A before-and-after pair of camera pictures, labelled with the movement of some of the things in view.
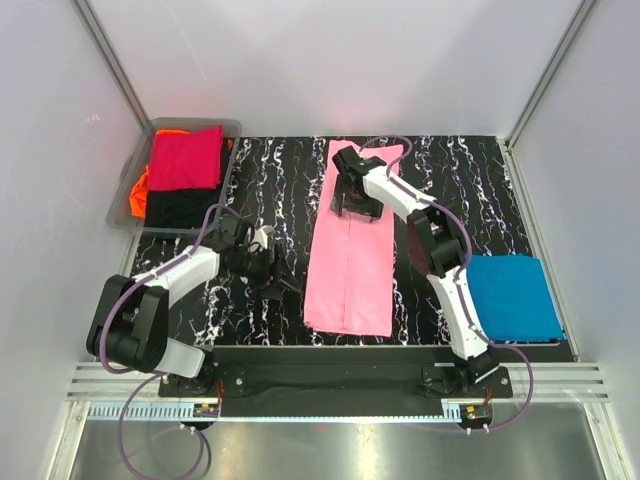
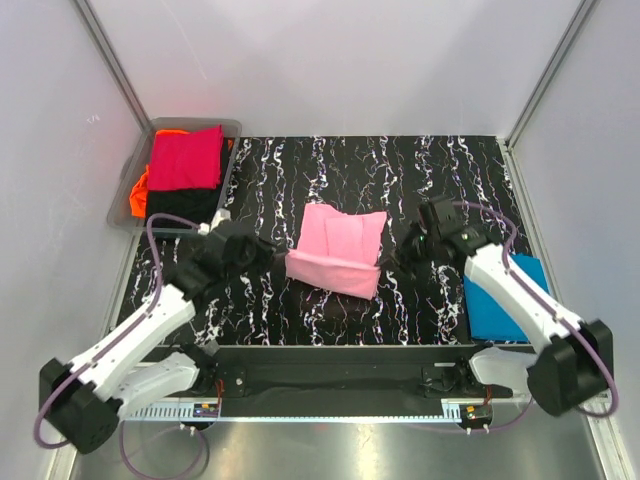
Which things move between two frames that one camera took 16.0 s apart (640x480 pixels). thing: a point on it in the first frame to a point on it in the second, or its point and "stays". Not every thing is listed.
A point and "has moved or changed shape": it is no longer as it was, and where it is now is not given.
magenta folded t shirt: x=191 y=160 stays
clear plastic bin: x=175 y=175 stays
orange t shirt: x=140 y=188 stays
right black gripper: x=372 y=208 to x=400 y=258
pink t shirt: x=349 y=279 has moved or changed shape
